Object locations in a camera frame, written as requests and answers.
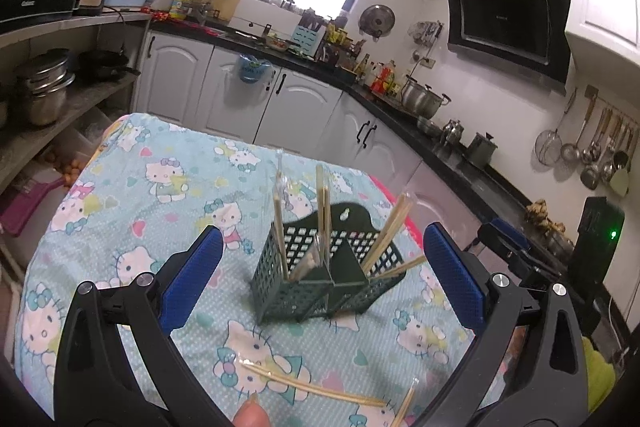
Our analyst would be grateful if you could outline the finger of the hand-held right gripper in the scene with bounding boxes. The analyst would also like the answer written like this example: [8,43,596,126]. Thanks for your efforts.
[487,218,534,254]
[476,226,526,276]

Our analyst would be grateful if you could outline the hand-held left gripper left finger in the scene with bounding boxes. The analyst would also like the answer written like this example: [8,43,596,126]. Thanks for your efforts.
[52,224,226,427]

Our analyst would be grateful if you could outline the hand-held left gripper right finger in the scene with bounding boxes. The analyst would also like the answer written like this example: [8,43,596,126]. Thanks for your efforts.
[422,222,591,427]

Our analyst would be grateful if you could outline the bamboo chopstick pair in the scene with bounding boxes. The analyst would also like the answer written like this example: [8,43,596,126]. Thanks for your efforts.
[272,151,291,281]
[372,254,429,283]
[240,359,389,408]
[360,193,414,276]
[387,377,419,427]
[315,164,332,269]

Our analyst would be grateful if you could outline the green plastic utensil holder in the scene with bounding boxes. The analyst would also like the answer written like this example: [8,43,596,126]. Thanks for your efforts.
[250,202,407,324]

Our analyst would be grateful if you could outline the person's right forearm green sleeve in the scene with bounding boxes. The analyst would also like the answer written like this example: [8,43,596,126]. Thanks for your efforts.
[580,334,619,414]

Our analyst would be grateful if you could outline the row of hanging steel utensils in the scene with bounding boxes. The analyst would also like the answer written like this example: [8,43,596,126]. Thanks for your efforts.
[560,84,640,198]

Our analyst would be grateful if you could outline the person's left hand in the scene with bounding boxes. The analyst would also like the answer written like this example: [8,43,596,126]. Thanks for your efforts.
[233,394,272,427]

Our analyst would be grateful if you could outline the pile of ginger roots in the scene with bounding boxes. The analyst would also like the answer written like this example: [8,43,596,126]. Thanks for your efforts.
[525,199,576,249]

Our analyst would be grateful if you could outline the black kitchen countertop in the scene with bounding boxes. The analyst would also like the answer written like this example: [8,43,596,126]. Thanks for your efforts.
[150,19,586,258]

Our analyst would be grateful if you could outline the wrapped chopsticks in basket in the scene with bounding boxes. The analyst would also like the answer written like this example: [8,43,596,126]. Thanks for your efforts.
[367,174,427,253]

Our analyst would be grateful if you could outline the cartoon cat printed tablecloth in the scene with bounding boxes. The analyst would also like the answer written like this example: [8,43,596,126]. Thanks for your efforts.
[12,112,481,427]

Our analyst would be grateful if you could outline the small steel kettle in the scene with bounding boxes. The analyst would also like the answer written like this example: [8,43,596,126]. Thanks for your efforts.
[440,119,465,148]

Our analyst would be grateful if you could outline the large steel stockpot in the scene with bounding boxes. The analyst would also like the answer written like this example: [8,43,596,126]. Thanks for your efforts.
[400,76,452,120]

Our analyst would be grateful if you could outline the pile of oranges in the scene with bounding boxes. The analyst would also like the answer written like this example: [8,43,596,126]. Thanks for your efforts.
[52,147,84,186]

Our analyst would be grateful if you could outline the white plastic bin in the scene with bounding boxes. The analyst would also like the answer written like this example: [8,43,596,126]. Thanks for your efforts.
[65,107,116,158]

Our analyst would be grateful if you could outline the pink dustpan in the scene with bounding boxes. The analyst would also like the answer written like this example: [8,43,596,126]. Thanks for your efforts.
[0,177,66,238]

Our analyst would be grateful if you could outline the group of condiment bottles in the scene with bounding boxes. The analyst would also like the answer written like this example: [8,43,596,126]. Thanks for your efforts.
[325,14,407,100]

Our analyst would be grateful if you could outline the white base cabinets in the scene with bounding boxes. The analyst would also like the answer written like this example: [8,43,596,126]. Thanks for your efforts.
[131,31,481,253]

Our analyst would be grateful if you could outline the hanging kitchen tools cluster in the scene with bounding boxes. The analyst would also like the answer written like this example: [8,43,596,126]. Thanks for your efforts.
[410,21,445,58]

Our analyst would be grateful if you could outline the black range hood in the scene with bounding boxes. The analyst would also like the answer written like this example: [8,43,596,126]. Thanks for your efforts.
[440,0,572,86]

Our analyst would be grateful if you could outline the grey stone shelf unit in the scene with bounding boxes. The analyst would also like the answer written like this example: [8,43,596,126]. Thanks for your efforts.
[0,12,153,194]

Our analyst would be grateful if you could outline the blue hanging bag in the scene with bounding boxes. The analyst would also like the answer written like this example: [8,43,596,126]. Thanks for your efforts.
[235,53,274,84]

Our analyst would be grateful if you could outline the steel pot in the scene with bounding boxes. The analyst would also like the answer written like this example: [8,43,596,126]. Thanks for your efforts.
[17,77,77,128]

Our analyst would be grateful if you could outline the black wok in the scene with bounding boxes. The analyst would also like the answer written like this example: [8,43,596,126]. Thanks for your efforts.
[77,49,142,83]

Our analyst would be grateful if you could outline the hanging steel pot lid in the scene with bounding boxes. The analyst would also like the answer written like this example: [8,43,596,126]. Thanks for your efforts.
[359,4,396,39]

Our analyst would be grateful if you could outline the steel basin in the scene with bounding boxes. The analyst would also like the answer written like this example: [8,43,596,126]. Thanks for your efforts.
[15,49,72,84]

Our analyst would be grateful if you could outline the blue knife block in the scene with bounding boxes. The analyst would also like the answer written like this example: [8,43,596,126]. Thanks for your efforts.
[291,9,329,58]

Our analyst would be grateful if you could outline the hanging wire strainer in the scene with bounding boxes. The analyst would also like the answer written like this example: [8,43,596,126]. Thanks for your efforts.
[535,87,579,167]

